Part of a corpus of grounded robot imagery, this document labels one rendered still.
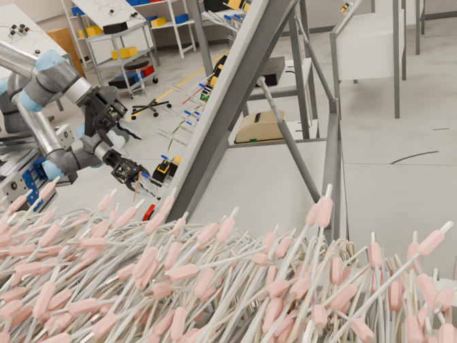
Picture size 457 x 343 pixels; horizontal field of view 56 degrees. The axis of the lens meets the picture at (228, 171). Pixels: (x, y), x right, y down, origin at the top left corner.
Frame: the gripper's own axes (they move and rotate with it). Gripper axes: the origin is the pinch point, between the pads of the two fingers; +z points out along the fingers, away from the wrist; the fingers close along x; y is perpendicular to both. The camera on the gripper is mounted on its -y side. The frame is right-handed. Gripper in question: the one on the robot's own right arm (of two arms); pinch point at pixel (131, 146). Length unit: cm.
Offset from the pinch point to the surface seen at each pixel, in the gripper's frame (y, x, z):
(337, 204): 23, 29, 70
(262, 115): -30, 109, 53
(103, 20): -419, 511, -96
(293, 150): 47, -4, 25
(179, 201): 11.0, -11.8, 18.8
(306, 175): 45, -5, 32
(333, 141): 29, 47, 55
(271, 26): 61, 1, -2
